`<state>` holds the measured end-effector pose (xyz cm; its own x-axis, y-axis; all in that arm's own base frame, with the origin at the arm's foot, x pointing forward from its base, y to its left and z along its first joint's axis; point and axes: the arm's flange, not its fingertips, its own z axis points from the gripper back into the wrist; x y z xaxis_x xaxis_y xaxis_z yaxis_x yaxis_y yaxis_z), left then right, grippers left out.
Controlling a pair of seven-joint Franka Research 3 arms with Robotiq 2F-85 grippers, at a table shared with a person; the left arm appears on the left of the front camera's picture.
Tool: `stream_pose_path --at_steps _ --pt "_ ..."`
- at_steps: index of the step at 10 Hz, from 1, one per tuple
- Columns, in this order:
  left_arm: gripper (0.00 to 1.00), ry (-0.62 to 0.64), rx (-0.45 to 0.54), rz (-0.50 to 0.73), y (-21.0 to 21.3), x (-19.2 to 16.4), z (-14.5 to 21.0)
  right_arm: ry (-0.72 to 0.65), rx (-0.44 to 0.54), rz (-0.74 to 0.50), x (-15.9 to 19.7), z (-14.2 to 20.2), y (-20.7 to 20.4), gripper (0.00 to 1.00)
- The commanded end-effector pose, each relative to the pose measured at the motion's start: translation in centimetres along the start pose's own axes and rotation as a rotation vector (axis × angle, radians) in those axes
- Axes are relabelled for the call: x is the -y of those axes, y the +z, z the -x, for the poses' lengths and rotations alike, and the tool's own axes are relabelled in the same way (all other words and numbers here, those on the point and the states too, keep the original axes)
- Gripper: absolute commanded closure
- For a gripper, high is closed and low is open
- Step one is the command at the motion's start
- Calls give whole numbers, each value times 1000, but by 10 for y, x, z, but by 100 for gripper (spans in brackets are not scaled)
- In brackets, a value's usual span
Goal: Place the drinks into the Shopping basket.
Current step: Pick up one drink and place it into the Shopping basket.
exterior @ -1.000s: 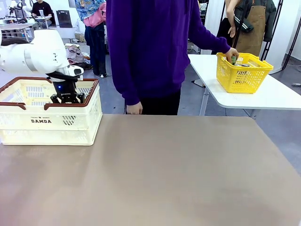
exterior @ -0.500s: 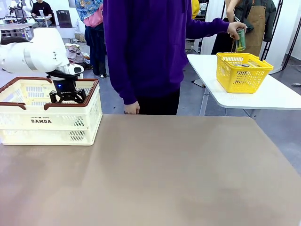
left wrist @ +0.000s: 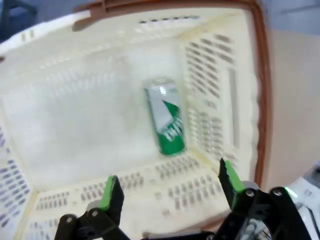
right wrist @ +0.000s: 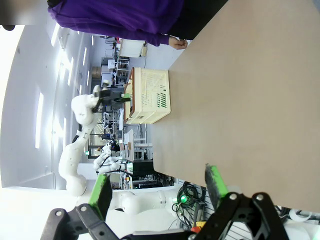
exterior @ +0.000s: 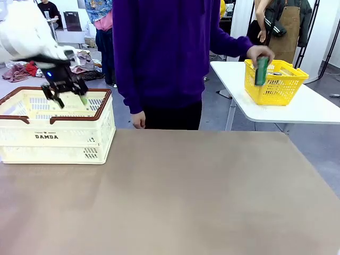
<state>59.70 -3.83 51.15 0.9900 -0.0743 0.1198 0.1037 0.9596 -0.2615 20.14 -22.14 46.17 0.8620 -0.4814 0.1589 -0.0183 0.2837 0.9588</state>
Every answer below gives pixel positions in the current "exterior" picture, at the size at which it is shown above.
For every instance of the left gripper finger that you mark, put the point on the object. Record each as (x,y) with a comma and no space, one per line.
(54,94)
(81,91)

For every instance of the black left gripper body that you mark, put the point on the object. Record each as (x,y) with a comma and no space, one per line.
(59,74)

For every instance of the green drink carton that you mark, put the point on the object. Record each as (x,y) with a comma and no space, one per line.
(261,73)

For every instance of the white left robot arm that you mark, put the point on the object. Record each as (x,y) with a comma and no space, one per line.
(24,29)

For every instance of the person's left forearm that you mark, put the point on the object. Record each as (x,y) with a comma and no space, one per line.
(233,45)

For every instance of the person's right forearm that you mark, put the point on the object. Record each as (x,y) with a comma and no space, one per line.
(132,103)

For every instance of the drink cans in yellow basket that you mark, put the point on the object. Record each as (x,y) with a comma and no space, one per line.
(278,73)

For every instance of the yellow plastic basket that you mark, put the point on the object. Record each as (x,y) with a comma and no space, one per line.
(279,93)

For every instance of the person's right hand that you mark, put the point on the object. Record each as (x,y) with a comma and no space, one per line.
(138,120)

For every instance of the person's left hand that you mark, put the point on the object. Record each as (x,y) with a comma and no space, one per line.
(261,51)

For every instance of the pile of mixed clothes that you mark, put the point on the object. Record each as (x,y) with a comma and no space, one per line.
(90,71)

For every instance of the seated person in black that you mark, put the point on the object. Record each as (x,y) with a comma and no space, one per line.
(49,10)

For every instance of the mannequin in floral shirt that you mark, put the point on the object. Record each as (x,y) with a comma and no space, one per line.
(93,10)

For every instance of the person in purple hoodie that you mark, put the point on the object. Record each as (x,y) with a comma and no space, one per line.
(159,53)

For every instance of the person in yellow jacket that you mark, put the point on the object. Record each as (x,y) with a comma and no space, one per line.
(222,9)

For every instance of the white partition panel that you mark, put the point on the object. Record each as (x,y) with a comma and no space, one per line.
(239,16)

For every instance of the black hanging garment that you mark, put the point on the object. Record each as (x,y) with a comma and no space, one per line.
(252,34)

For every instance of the white side table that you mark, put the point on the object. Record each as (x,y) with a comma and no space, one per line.
(292,114)

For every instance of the mannequin with brown apron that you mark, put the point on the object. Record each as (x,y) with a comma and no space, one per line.
(287,32)

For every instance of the black tripod stand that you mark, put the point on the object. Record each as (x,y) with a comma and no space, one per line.
(302,54)

